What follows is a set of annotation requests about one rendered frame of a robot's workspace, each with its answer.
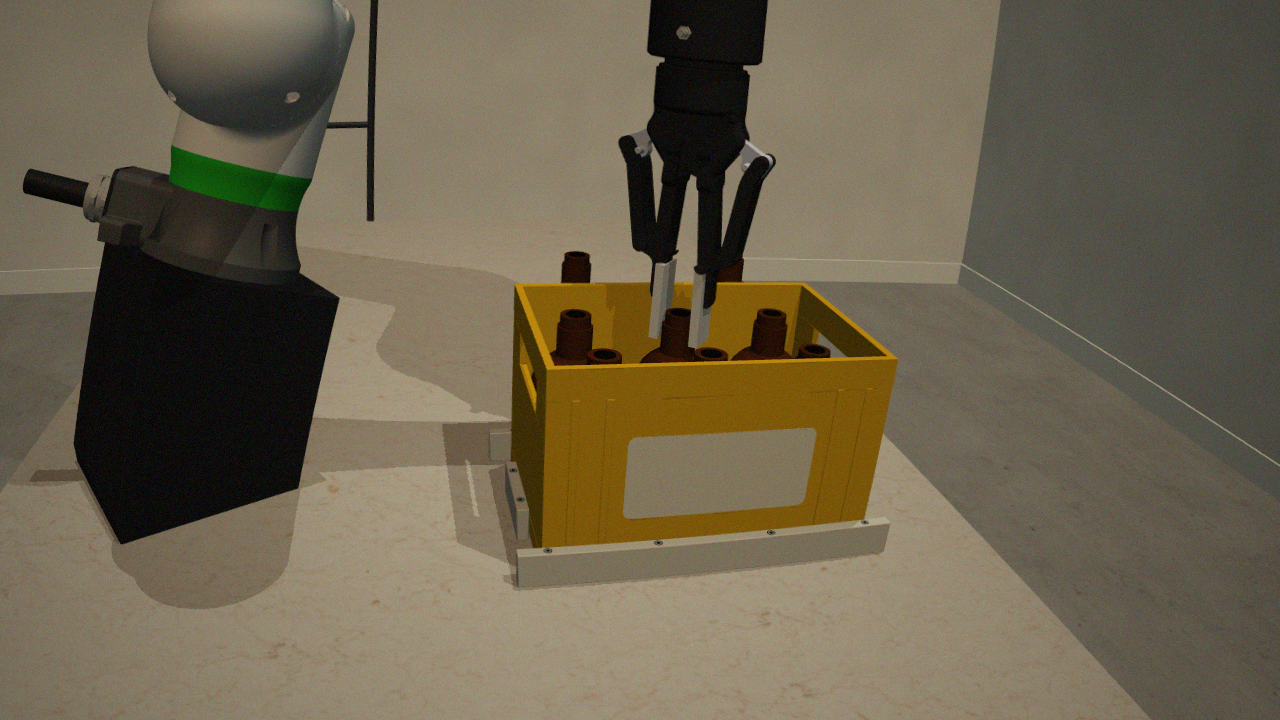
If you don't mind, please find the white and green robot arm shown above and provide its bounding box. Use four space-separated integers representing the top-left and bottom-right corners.
23 0 768 284

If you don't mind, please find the yellow bottle crate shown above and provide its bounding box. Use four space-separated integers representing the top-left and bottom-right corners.
511 282 899 548

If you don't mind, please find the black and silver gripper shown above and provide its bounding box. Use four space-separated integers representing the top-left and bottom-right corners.
618 61 776 348

